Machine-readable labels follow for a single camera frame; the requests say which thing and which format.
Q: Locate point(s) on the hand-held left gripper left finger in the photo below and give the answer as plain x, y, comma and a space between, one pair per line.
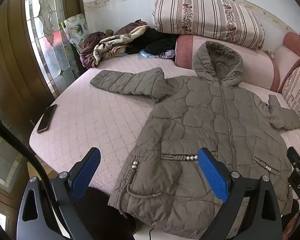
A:
86, 173

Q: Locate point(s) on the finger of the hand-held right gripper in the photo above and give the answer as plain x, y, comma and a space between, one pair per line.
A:
295, 156

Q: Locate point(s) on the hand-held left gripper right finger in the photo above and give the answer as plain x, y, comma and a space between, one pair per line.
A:
212, 175

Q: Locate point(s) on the olive green hooded puffer jacket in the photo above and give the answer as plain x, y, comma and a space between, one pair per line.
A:
202, 120

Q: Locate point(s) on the person's right forearm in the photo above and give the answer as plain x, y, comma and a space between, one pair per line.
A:
296, 222

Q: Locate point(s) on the black clothes pile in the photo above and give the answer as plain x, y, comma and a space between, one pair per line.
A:
157, 41

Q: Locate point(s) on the black cloth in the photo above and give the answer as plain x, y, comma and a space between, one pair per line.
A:
107, 215

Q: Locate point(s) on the pink quilted bed mattress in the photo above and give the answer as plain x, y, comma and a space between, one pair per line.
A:
90, 122

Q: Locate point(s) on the striped floral pillow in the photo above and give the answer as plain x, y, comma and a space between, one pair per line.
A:
205, 15
298, 90

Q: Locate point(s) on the black smartphone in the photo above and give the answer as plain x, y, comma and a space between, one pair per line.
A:
47, 118

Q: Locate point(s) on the pink bolster cushion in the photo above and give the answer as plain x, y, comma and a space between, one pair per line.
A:
252, 65

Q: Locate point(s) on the red trimmed pink cushion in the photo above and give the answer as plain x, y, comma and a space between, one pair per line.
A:
293, 52

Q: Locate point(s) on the beige floral blanket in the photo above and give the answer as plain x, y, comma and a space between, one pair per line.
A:
110, 46

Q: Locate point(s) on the maroon cloth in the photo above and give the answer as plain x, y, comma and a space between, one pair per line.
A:
90, 42

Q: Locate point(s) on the blue clear plastic bag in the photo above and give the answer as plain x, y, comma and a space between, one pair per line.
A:
150, 54

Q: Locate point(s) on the floral printed cushion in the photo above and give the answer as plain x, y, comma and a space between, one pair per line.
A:
76, 30

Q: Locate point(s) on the stained glass window panel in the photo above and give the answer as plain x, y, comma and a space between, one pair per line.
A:
48, 30

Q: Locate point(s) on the brown cloth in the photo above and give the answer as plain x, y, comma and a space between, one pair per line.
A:
130, 27

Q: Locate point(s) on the wooden door frame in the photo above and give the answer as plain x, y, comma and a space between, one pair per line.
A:
12, 62

